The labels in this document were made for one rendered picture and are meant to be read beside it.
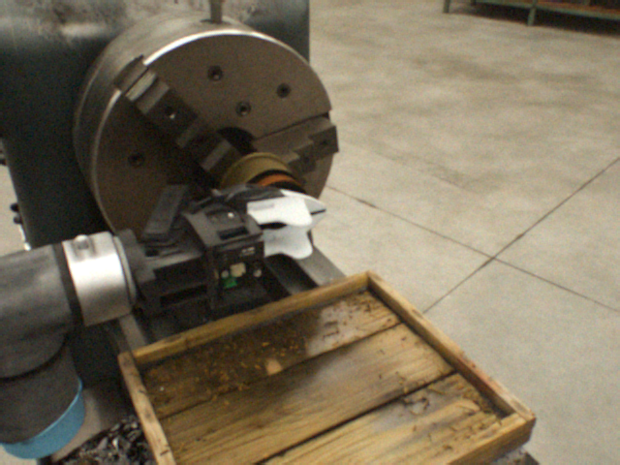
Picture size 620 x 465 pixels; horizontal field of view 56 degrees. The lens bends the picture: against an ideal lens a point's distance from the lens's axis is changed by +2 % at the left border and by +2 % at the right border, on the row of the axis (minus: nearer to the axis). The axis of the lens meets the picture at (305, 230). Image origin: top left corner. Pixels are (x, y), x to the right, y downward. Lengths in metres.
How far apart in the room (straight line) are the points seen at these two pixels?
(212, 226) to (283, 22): 0.43
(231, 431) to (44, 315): 0.24
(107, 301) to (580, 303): 2.10
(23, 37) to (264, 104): 0.29
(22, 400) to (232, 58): 0.40
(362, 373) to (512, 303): 1.68
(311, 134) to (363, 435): 0.35
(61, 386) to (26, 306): 0.10
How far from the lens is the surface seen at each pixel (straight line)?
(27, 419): 0.58
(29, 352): 0.53
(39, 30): 0.80
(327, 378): 0.69
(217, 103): 0.69
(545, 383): 2.06
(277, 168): 0.61
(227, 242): 0.50
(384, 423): 0.65
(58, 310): 0.51
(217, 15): 0.71
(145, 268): 0.51
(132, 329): 0.83
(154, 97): 0.63
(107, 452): 1.06
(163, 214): 0.57
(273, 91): 0.72
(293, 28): 0.89
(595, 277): 2.61
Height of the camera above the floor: 1.38
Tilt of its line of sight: 32 degrees down
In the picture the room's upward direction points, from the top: straight up
